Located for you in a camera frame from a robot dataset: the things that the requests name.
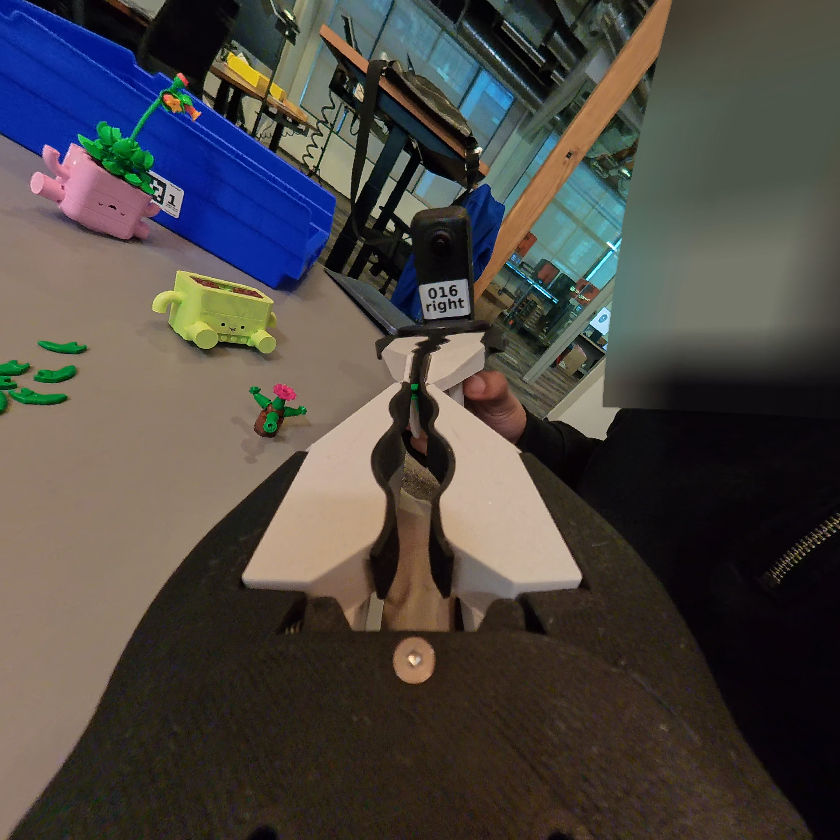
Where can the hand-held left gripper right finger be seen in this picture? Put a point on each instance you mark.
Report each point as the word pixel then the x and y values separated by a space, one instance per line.
pixel 512 518

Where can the scattered green leaf pieces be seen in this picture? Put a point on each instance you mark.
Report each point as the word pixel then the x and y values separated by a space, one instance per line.
pixel 56 374

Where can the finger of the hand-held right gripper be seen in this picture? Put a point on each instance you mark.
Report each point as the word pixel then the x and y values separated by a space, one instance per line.
pixel 401 358
pixel 456 364

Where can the blue plastic bin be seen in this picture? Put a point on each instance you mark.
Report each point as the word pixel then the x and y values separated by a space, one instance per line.
pixel 229 197

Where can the lime green toy pot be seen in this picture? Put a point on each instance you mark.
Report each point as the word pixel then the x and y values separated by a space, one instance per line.
pixel 216 308

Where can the black framed wooden desk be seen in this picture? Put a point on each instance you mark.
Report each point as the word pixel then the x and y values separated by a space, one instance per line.
pixel 394 85

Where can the person's right hand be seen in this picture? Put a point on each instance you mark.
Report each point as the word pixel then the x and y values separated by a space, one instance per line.
pixel 499 403

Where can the small brick flower plant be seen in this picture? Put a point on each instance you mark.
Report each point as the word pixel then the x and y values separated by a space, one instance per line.
pixel 269 420

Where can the small green stem piece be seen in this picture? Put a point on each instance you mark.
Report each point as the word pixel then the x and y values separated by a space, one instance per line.
pixel 415 394

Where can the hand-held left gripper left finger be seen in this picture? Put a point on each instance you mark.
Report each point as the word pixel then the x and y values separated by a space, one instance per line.
pixel 315 525

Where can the green brick plant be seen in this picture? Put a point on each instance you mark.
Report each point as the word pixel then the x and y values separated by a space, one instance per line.
pixel 118 154

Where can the silver ventilation ducts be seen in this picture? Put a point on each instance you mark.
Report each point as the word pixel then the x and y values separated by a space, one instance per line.
pixel 577 33

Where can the person's right forearm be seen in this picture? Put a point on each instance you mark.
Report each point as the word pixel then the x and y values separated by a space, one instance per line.
pixel 558 446

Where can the person's black jacket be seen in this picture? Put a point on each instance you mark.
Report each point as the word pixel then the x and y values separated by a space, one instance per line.
pixel 722 558

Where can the dark flat panel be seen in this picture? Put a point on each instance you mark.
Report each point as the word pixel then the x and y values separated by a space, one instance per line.
pixel 367 298

